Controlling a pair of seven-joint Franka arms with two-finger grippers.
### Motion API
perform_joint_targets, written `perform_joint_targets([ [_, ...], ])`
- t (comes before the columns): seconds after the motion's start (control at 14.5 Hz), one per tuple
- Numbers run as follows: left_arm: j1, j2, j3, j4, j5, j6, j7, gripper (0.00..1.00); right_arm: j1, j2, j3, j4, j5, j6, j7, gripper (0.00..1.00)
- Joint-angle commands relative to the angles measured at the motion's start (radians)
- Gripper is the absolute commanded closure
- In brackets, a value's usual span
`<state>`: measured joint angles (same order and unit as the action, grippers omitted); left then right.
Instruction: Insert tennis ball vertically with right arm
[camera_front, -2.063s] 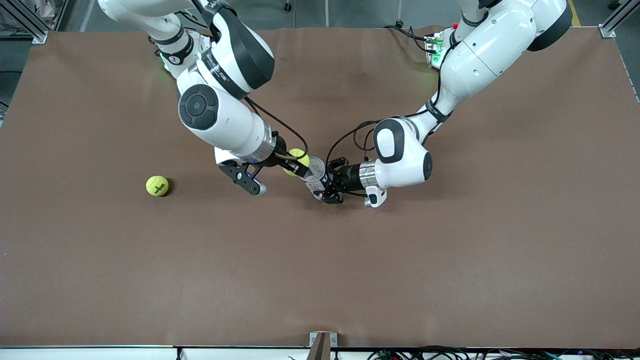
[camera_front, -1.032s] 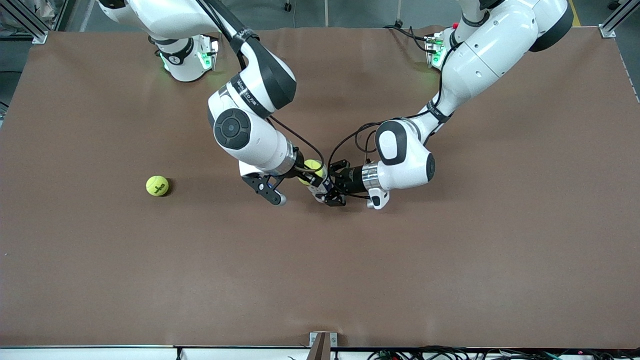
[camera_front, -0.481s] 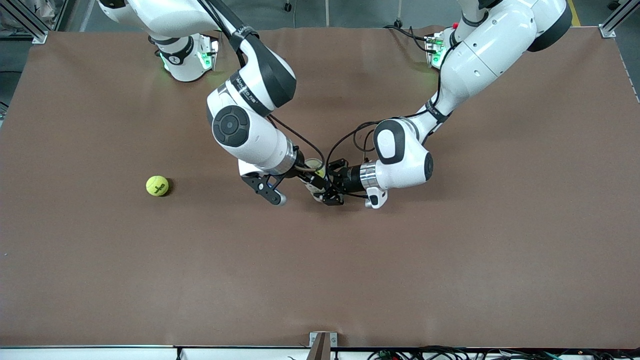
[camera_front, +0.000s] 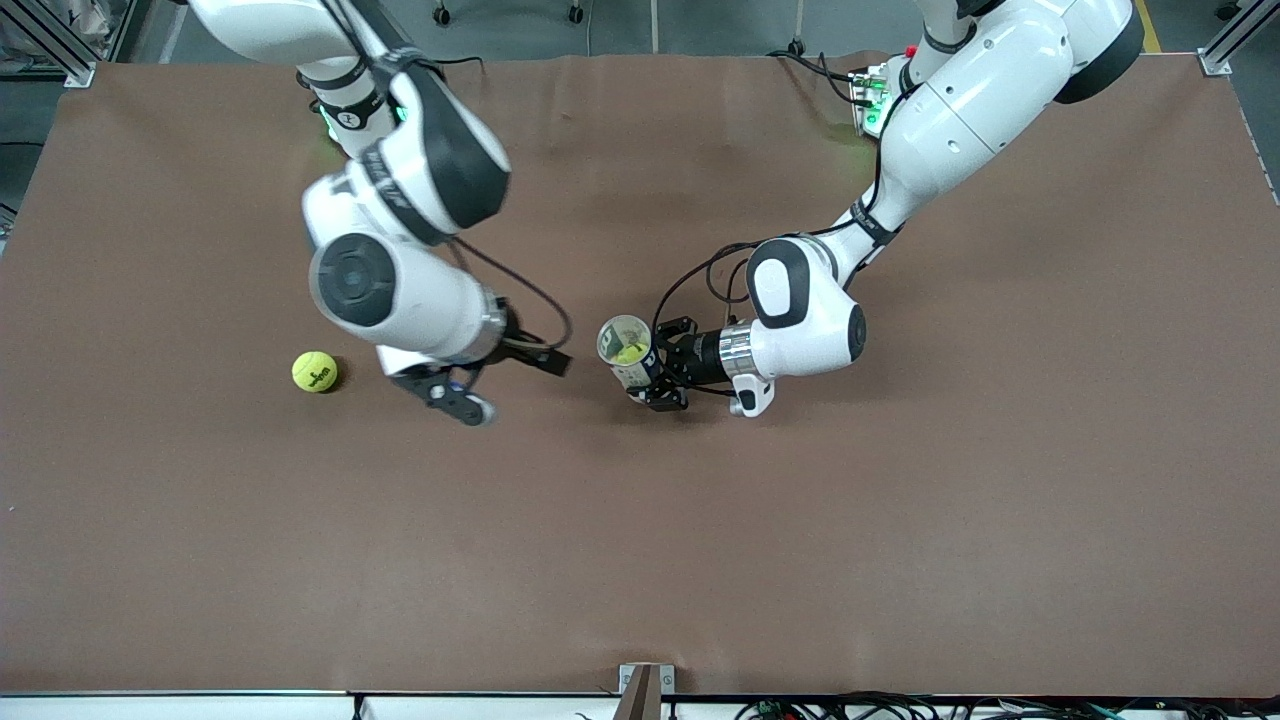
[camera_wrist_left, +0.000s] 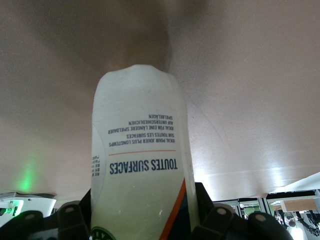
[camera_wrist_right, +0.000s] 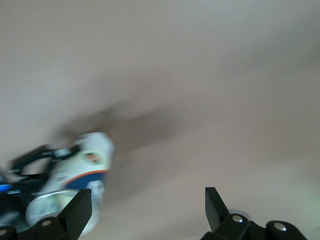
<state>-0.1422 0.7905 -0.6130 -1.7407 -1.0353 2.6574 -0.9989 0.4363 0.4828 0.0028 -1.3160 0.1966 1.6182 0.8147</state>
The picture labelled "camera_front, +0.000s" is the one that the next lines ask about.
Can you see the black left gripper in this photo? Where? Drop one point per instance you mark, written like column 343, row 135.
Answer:
column 701, row 357

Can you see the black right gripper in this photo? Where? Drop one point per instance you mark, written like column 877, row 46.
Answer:
column 522, row 347

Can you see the white and blue tennis ball can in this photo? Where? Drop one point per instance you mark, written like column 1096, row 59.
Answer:
column 638, row 376

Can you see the yellow tennis ball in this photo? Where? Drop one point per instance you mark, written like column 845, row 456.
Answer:
column 315, row 372
column 631, row 354

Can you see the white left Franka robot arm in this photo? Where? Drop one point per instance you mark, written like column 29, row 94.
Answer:
column 960, row 100

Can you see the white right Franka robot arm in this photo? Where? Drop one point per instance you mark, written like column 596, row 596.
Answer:
column 400, row 290

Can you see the brown table cover sheet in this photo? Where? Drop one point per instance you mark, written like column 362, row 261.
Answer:
column 600, row 520

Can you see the silver metal table bracket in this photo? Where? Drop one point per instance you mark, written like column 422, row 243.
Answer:
column 645, row 690

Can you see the aluminium frame profile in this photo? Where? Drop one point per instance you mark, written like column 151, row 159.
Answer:
column 60, row 50
column 1235, row 35

